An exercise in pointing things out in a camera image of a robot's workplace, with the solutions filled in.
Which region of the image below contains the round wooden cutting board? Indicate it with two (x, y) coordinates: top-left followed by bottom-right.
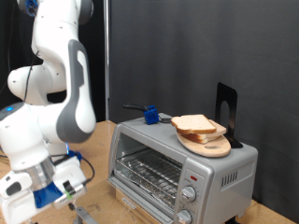
(176, 132), (232, 159)

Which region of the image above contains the metal spatula with blue block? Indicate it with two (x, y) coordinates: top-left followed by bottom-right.
(122, 103), (173, 126)

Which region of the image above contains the silver oven knob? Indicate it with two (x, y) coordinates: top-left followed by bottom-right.
(176, 209), (192, 224)
(180, 186), (197, 203)

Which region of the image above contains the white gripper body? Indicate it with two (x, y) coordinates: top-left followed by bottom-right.
(0, 156), (88, 224)

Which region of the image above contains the black metal bookend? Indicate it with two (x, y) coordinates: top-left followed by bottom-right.
(214, 81), (244, 149)

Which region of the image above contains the glass oven door with handle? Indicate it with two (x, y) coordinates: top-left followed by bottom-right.
(73, 178), (171, 224)

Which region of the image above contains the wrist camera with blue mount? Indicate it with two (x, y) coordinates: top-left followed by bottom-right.
(32, 180), (88, 211)

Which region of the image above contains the silver toaster oven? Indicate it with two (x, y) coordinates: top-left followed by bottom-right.
(107, 113), (260, 224)

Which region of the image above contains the silver metal pole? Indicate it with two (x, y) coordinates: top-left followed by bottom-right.
(103, 0), (111, 121)

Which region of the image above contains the black backdrop curtain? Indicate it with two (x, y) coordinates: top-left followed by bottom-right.
(0, 0), (107, 123)

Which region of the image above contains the black camera cable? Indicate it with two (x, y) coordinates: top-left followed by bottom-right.
(22, 50), (96, 186)

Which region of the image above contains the wire oven rack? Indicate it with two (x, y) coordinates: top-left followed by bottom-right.
(115, 147), (184, 210)

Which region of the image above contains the dark grey backdrop curtain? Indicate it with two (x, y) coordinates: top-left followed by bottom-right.
(109, 0), (299, 223)

